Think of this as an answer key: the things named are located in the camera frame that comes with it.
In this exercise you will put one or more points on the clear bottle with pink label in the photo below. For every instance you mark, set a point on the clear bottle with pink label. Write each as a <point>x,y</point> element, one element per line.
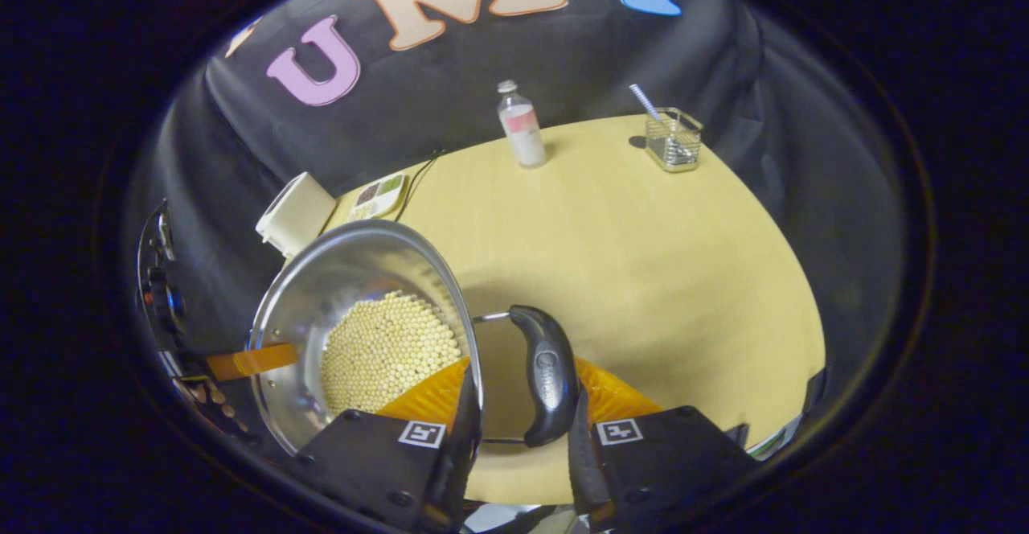
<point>524,136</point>

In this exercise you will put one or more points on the white toaster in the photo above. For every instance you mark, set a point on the white toaster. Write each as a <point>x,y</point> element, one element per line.
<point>297,212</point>

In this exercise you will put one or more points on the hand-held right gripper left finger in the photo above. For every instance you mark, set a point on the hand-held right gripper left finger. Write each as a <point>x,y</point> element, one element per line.
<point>462,453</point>

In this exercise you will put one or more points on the striped straw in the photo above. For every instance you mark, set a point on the striped straw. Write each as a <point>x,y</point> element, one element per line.
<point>643,101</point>

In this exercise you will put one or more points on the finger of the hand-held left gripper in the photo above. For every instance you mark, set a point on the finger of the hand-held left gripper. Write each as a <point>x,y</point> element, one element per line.
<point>249,361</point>

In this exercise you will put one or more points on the clear square holder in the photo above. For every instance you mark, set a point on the clear square holder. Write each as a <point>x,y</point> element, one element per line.
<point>675,148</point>

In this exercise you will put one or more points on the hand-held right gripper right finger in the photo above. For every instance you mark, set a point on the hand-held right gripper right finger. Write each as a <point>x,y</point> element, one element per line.
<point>580,462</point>

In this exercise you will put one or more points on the black backdrop cloth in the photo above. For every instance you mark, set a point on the black backdrop cloth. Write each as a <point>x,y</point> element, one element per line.
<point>482,75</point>

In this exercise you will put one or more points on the white divided dish of beans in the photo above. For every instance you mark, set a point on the white divided dish of beans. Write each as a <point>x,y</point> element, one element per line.
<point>378,196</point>

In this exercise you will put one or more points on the pile of yellow beans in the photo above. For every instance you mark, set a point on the pile of yellow beans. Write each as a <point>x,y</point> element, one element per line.
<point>378,349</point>

